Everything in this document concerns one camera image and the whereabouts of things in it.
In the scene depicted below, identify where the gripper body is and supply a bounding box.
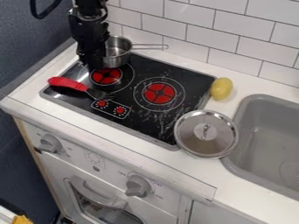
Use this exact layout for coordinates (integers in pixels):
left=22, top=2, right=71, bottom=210
left=67, top=12, right=113, bottom=72

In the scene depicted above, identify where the silver pot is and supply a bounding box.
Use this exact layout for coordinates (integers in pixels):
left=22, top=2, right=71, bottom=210
left=101, top=35, right=171, bottom=69

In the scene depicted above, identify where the toy stove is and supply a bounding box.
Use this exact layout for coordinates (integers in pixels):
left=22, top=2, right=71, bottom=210
left=38, top=52, right=218, bottom=152

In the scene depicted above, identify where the yellow toy potato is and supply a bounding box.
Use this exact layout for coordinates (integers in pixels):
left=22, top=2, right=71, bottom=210
left=209, top=76, right=235, bottom=102

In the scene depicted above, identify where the silver lid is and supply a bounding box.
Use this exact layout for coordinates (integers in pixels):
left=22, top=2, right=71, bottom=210
left=172, top=109, right=241, bottom=159

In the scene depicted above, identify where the toy sink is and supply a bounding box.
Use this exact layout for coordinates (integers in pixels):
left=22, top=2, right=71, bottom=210
left=220, top=94, right=299, bottom=202

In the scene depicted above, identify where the red handled spatula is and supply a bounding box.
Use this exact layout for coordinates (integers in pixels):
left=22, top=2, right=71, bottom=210
left=46, top=76, right=115, bottom=102

